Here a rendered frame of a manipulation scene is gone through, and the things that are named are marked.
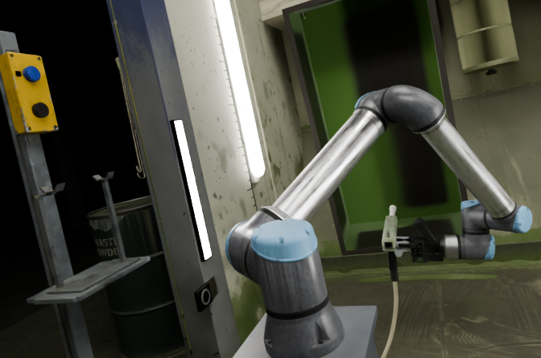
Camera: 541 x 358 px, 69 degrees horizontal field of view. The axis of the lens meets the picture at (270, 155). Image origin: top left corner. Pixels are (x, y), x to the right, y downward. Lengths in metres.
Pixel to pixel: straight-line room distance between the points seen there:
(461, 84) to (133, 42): 2.37
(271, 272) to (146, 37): 1.22
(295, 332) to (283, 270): 0.14
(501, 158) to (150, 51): 2.34
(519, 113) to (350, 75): 1.50
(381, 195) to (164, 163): 1.18
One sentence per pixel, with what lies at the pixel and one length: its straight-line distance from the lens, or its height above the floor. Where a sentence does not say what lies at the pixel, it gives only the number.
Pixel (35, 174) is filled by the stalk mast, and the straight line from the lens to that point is 1.51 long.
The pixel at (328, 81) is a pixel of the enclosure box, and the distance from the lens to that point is 2.12.
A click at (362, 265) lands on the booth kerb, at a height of 0.09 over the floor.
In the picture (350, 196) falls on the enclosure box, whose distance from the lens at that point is 2.27.
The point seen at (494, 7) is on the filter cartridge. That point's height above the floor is 1.61.
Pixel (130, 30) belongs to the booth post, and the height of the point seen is 1.69.
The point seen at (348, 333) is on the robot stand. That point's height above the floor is 0.64.
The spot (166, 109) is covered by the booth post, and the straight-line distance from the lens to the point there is 1.74.
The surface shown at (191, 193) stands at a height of 0.95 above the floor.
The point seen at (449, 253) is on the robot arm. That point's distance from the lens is 1.62.
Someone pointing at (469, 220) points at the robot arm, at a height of 0.67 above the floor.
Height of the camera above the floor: 1.13
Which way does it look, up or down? 3 degrees down
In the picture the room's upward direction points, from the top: 12 degrees counter-clockwise
